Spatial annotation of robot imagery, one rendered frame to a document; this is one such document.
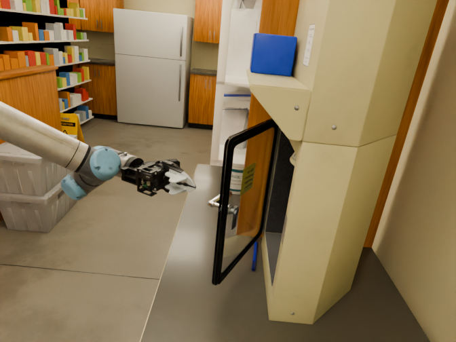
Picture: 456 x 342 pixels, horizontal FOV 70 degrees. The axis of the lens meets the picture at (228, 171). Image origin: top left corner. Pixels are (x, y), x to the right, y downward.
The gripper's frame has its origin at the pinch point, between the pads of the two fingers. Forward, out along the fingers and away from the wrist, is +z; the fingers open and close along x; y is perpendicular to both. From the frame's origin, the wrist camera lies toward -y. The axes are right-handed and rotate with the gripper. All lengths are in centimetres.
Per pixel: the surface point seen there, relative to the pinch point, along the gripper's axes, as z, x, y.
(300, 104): 27.8, 28.0, 7.5
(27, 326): -106, -120, -2
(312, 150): 31.3, 19.3, 5.7
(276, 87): 23.3, 30.7, 9.5
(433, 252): 62, -10, -24
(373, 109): 39.8, 28.2, -0.7
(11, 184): -196, -79, -52
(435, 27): 47, 46, -44
